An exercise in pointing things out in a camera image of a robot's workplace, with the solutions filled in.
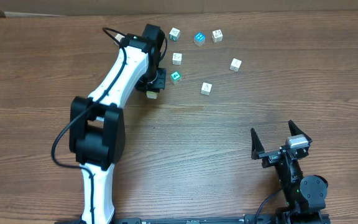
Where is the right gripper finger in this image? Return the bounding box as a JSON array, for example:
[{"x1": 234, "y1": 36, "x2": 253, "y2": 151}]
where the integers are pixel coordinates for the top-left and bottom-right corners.
[
  {"x1": 250, "y1": 128, "x2": 265, "y2": 160},
  {"x1": 288, "y1": 120, "x2": 312, "y2": 143}
]

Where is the yellow top wooden block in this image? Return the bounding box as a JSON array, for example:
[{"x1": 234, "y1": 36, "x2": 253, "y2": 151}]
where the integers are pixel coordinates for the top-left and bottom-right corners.
[{"x1": 146, "y1": 91, "x2": 158, "y2": 100}]

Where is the green top wooden block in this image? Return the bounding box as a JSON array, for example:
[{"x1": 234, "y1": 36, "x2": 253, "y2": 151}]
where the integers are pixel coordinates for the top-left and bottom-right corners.
[{"x1": 170, "y1": 71, "x2": 182, "y2": 85}]

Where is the green L wooden block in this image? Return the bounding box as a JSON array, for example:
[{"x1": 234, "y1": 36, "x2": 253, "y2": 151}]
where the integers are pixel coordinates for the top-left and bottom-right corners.
[{"x1": 172, "y1": 53, "x2": 182, "y2": 65}]

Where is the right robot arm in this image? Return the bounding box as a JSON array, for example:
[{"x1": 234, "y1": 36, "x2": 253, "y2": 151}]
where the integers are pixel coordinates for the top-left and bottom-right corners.
[{"x1": 244, "y1": 120, "x2": 331, "y2": 224}]

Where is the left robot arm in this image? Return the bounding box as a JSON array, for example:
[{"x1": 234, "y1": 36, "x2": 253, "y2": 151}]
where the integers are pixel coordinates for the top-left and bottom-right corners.
[{"x1": 68, "y1": 24, "x2": 167, "y2": 223}]

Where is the teal sided wooden block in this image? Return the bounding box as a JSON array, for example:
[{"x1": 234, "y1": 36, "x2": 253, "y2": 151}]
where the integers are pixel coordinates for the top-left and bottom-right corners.
[{"x1": 169, "y1": 27, "x2": 180, "y2": 42}]

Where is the blue sided front block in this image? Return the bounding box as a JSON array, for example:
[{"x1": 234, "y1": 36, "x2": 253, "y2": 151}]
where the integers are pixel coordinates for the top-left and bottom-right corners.
[{"x1": 200, "y1": 82, "x2": 212, "y2": 95}]

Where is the plain wooden block far left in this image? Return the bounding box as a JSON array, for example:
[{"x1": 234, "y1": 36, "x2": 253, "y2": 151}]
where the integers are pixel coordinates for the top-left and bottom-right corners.
[{"x1": 114, "y1": 34, "x2": 125, "y2": 46}]

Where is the plain wooden block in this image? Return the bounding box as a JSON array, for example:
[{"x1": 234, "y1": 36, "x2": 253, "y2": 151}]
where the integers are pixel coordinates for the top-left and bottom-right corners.
[
  {"x1": 212, "y1": 29, "x2": 223, "y2": 43},
  {"x1": 114, "y1": 34, "x2": 125, "y2": 46}
]

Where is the blue top wooden block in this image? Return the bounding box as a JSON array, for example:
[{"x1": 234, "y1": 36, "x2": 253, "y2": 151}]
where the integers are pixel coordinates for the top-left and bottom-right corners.
[{"x1": 193, "y1": 32, "x2": 206, "y2": 47}]

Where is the plain wooden block top right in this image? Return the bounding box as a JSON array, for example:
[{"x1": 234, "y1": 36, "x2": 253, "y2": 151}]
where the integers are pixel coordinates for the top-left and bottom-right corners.
[{"x1": 212, "y1": 29, "x2": 223, "y2": 43}]

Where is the plain block far right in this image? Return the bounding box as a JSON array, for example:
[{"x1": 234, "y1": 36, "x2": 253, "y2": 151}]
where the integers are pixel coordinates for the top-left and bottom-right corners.
[{"x1": 229, "y1": 58, "x2": 242, "y2": 72}]

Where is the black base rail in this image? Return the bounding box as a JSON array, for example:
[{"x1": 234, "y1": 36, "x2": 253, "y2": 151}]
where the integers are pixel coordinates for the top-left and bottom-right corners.
[{"x1": 54, "y1": 213, "x2": 331, "y2": 224}]

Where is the cardboard back wall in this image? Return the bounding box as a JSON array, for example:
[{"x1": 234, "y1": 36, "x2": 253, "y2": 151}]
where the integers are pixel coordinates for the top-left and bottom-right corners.
[{"x1": 0, "y1": 0, "x2": 358, "y2": 17}]

